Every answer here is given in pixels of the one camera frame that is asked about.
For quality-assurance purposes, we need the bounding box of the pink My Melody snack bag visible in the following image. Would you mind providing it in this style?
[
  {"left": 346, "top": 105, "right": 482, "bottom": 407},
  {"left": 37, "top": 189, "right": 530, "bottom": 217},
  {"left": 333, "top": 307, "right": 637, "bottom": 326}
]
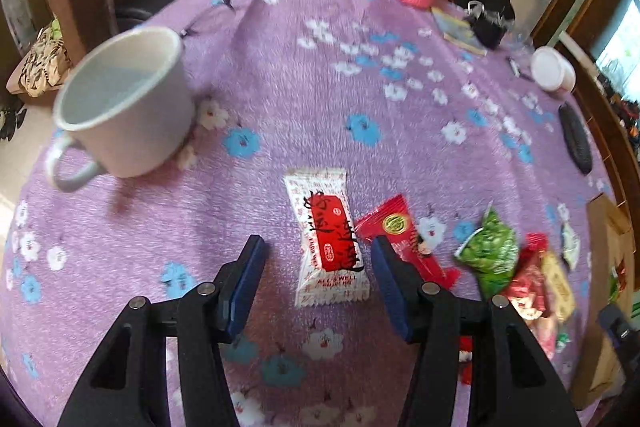
[{"left": 518, "top": 298, "right": 558, "bottom": 360}]

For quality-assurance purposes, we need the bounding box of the biscuit cracker clear packet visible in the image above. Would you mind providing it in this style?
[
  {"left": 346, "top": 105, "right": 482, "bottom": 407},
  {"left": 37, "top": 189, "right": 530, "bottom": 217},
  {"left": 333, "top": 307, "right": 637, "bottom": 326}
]
[{"left": 540, "top": 251, "right": 576, "bottom": 323}]

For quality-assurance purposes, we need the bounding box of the dark red triangular snack bag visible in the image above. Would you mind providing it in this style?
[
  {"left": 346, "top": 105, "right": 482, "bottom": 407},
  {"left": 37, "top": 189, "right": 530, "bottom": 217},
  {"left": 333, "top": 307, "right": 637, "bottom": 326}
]
[{"left": 501, "top": 233, "right": 548, "bottom": 321}]

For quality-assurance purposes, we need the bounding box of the pale green white snack packet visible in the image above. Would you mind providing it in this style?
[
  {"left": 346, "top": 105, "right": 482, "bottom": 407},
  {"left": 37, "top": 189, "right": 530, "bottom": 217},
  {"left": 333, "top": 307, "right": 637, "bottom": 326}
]
[{"left": 562, "top": 221, "right": 580, "bottom": 271}]

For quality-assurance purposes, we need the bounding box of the green pea snack packet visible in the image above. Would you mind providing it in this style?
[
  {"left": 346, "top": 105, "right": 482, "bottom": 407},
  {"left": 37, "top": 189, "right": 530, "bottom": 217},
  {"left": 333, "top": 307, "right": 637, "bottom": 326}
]
[{"left": 454, "top": 205, "right": 520, "bottom": 300}]

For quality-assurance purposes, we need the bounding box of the red cartoon snack packet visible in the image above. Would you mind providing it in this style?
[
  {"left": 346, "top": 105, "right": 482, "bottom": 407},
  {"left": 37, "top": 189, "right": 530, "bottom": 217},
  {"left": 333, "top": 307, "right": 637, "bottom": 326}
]
[{"left": 355, "top": 194, "right": 460, "bottom": 289}]

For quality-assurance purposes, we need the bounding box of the white red candy packet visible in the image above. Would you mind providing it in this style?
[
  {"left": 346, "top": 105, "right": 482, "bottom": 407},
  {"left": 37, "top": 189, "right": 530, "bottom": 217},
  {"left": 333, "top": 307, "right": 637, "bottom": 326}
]
[{"left": 283, "top": 168, "right": 370, "bottom": 308}]

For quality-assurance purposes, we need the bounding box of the brown cardboard box tray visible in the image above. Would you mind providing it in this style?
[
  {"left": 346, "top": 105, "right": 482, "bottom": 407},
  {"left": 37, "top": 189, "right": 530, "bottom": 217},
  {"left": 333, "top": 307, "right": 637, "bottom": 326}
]
[{"left": 570, "top": 194, "right": 636, "bottom": 411}]

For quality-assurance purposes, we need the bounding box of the black glasses case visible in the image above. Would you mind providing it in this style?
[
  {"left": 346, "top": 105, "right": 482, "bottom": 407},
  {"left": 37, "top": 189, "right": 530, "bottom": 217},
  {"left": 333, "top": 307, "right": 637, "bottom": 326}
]
[{"left": 558, "top": 103, "right": 592, "bottom": 174}]

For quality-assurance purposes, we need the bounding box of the white plastic jar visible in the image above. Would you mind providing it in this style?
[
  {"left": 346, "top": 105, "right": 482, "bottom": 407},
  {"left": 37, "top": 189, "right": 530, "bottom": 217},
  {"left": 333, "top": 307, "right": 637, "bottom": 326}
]
[{"left": 530, "top": 46, "right": 576, "bottom": 93}]

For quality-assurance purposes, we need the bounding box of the white ceramic mug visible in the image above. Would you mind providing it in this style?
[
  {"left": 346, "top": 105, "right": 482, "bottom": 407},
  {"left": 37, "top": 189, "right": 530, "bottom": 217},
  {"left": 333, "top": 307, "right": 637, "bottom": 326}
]
[{"left": 44, "top": 26, "right": 196, "bottom": 193}]

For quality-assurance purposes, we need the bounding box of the purple floral tablecloth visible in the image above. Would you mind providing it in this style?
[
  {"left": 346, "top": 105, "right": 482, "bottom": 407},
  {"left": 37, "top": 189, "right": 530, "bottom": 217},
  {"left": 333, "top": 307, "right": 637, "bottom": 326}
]
[{"left": 1, "top": 0, "right": 611, "bottom": 426}]

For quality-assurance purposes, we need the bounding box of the small black container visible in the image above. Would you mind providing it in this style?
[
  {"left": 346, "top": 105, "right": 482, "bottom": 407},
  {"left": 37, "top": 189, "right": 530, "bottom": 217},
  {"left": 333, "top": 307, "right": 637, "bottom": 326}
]
[{"left": 464, "top": 0, "right": 515, "bottom": 50}]

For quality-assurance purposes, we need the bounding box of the small booklet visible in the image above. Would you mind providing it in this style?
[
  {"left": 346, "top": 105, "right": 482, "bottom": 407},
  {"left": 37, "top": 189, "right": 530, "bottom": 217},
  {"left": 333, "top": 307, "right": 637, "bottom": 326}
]
[{"left": 431, "top": 8, "right": 487, "bottom": 56}]

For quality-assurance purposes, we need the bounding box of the wooden brick-pattern counter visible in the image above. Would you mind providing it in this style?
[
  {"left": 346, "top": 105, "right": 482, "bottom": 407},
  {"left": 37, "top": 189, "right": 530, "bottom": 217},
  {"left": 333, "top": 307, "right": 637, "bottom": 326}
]
[{"left": 532, "top": 0, "right": 639, "bottom": 213}]

